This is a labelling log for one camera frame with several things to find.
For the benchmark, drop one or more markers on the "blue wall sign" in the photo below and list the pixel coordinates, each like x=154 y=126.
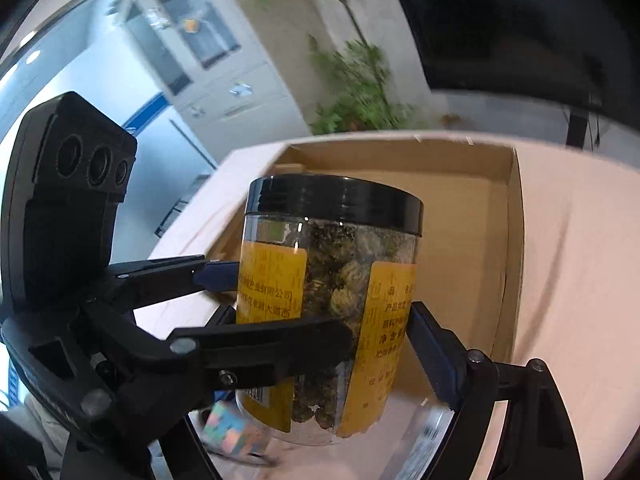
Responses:
x=146 y=114

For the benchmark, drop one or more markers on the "black monitor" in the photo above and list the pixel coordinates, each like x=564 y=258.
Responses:
x=500 y=25

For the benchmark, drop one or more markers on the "black monitor stand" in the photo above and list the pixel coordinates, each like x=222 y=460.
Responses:
x=576 y=127

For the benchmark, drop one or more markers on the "clear plastic pack with barcode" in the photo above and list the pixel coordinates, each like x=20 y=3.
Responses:
x=429 y=440

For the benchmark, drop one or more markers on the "cardboard box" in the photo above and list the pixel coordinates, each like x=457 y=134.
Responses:
x=450 y=220

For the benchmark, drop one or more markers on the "green potted plant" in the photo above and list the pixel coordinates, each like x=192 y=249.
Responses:
x=360 y=75

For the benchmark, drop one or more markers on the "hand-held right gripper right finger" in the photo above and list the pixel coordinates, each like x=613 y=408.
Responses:
x=432 y=355

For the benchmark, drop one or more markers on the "clear jar with black lid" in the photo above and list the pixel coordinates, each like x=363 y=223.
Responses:
x=330 y=260

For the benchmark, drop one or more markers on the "white glass-door cabinet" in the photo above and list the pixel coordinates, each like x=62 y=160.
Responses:
x=200 y=35

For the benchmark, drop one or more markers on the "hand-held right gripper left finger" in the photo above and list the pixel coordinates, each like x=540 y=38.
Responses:
x=223 y=316

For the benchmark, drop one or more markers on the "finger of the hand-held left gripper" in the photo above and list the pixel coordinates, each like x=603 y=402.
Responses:
x=165 y=275
x=270 y=345

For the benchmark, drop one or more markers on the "iridescent small packet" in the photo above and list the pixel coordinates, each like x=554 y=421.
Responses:
x=231 y=430

